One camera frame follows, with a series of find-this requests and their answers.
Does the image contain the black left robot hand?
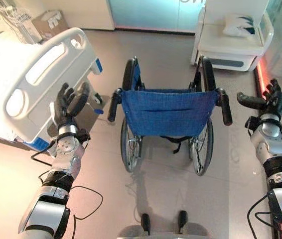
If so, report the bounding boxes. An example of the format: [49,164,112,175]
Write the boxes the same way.
[49,81,92,128]

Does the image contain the blue fabric wheelchair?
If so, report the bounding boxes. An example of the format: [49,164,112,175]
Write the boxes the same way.
[107,56,233,176]

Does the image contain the white hospital bed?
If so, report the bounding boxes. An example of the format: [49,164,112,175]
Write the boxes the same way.
[0,9,105,152]

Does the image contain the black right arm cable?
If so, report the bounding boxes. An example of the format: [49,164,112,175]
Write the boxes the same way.
[247,138,282,237]

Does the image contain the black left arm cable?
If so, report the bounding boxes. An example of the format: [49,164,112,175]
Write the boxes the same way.
[30,139,104,239]

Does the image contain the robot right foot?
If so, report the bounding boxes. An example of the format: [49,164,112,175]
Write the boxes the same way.
[178,210,189,232]

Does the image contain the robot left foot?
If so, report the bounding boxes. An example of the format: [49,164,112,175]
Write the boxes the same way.
[141,213,151,236]

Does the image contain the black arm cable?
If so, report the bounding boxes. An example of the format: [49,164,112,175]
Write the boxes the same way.
[247,138,282,237]
[30,139,104,239]

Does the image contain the white bench sofa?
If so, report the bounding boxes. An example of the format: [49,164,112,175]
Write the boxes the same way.
[191,5,275,72]

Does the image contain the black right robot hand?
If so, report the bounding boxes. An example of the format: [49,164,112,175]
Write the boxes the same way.
[236,79,282,118]

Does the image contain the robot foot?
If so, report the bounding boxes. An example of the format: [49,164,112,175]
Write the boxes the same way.
[141,213,151,236]
[178,210,189,232]

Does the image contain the white wire rack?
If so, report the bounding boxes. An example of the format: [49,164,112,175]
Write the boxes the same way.
[0,0,36,44]

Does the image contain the white pillow with blue print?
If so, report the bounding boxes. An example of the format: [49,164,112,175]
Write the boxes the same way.
[222,13,260,37]

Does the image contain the brown cardboard box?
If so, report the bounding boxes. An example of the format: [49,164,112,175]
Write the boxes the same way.
[31,9,69,43]

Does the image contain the teal glass partition panel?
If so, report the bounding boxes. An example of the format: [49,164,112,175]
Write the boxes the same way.
[107,0,208,32]

